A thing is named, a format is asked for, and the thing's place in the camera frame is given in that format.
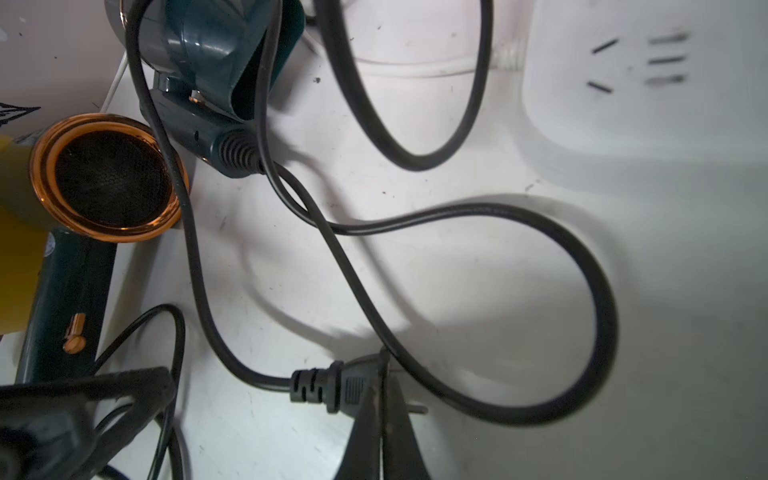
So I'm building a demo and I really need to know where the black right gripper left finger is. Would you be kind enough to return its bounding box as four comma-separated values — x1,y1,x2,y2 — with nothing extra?
335,352,384,479

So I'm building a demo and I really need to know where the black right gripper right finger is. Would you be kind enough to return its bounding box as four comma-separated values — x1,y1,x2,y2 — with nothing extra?
381,375,431,479

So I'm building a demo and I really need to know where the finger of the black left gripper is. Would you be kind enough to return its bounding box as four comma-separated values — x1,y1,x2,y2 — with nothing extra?
1,367,176,479

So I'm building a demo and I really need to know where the black cord of small dryer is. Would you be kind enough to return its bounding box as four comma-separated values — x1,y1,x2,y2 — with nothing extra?
122,0,619,428

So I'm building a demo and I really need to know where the black cord of pink dryer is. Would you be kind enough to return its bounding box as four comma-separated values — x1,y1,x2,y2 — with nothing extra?
311,0,494,173

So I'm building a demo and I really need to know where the yellow pot with glass lid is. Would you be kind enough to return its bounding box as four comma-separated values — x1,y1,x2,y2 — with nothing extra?
1,135,47,335

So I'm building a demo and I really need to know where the green copper long hair dryer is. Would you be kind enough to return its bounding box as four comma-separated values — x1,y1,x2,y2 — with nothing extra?
12,113,181,383

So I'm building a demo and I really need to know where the dark green small hair dryer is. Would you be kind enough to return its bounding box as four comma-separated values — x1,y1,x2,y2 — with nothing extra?
138,1,272,178

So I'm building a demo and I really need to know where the white power strip left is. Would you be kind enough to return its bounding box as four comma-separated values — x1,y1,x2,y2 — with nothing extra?
522,1,767,160

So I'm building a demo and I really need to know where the black cord of long dryer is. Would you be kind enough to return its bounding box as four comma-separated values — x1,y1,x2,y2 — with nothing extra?
89,303,187,480

